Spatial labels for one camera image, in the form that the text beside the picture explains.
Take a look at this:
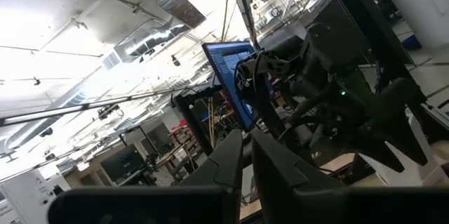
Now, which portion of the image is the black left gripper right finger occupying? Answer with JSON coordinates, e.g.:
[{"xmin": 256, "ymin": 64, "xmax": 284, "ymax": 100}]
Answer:
[{"xmin": 251, "ymin": 129, "xmax": 449, "ymax": 224}]

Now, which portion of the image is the monitor with blue screen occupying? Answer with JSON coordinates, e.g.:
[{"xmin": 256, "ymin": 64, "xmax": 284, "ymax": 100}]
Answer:
[{"xmin": 201, "ymin": 41, "xmax": 274, "ymax": 132}]

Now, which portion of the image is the black ceiling spotlight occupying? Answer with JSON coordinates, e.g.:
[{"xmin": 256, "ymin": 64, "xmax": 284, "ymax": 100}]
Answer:
[{"xmin": 97, "ymin": 103, "xmax": 122, "ymax": 119}]

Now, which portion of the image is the white cabinet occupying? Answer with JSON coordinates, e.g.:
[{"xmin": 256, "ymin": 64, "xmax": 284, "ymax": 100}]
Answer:
[{"xmin": 0, "ymin": 167, "xmax": 71, "ymax": 224}]

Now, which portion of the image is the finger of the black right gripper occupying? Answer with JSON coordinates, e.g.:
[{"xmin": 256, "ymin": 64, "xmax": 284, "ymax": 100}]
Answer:
[
  {"xmin": 357, "ymin": 125, "xmax": 405, "ymax": 173},
  {"xmin": 375, "ymin": 78, "xmax": 428, "ymax": 166}
]

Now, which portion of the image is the thin black rig pole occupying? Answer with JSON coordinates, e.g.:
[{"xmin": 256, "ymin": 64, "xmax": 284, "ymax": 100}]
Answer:
[{"xmin": 231, "ymin": 0, "xmax": 261, "ymax": 50}]

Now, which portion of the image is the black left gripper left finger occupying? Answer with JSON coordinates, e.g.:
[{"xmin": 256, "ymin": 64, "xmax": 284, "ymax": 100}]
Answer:
[{"xmin": 47, "ymin": 129, "xmax": 243, "ymax": 224}]

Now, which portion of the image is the black diagonal post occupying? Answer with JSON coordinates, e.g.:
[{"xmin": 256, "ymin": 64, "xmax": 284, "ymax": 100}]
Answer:
[{"xmin": 317, "ymin": 0, "xmax": 449, "ymax": 140}]

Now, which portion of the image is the blue storage bin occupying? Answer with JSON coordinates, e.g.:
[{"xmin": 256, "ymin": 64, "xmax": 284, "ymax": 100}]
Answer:
[{"xmin": 401, "ymin": 32, "xmax": 424, "ymax": 51}]

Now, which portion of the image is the black background monitor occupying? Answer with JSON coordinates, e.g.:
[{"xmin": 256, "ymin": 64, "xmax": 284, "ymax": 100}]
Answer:
[{"xmin": 100, "ymin": 143, "xmax": 147, "ymax": 183}]

